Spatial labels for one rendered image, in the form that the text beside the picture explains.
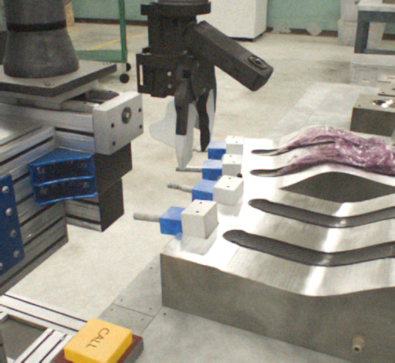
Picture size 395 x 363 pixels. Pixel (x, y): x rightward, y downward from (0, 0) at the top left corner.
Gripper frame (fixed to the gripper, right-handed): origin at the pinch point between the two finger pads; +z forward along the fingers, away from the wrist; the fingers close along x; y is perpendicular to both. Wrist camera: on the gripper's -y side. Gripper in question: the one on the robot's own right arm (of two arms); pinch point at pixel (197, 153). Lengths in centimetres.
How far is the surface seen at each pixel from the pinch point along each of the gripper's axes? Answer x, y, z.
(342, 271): 3.4, -21.5, 11.3
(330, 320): 8.3, -21.4, 15.4
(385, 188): -29.8, -24.0, 14.2
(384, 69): -349, -1, 61
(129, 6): -693, 433, 70
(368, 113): -78, -15, 15
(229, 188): -8.7, -1.6, 9.2
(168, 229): 2.2, 3.8, 12.0
